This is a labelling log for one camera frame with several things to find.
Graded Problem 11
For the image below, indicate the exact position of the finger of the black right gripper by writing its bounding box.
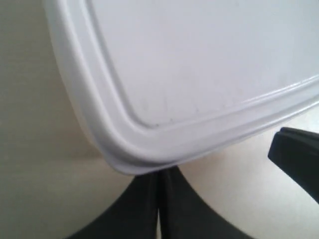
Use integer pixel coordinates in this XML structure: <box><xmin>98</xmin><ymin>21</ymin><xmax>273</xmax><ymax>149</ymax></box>
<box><xmin>268</xmin><ymin>127</ymin><xmax>319</xmax><ymax>202</ymax></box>

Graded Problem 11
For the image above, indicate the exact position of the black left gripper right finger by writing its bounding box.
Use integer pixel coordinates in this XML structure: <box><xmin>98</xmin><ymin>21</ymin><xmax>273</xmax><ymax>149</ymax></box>
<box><xmin>159</xmin><ymin>167</ymin><xmax>239</xmax><ymax>239</ymax></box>

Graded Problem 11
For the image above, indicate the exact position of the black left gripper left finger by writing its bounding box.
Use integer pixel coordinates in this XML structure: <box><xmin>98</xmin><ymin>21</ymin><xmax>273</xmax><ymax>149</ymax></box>
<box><xmin>69</xmin><ymin>173</ymin><xmax>158</xmax><ymax>239</ymax></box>

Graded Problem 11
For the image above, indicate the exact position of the white lidded plastic container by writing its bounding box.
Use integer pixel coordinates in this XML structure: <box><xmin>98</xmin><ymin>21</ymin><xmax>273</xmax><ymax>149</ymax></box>
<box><xmin>43</xmin><ymin>0</ymin><xmax>319</xmax><ymax>175</ymax></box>

